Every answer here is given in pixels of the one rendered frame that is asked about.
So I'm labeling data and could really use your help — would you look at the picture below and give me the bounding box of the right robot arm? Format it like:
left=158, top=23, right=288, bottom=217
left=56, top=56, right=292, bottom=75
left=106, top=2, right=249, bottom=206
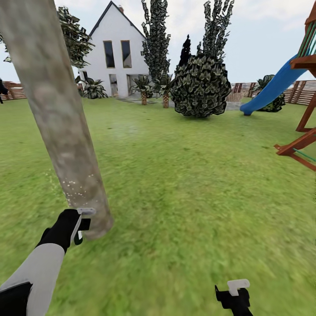
left=215, top=279, right=253, bottom=316

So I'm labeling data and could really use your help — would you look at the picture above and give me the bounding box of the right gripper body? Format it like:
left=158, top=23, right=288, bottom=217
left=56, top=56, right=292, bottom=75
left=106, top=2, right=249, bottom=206
left=219, top=288, right=250, bottom=311

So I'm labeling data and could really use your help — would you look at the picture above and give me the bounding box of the pesticide atomizer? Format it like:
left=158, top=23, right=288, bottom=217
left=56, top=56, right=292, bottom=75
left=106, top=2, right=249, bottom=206
left=73, top=230, right=83, bottom=245

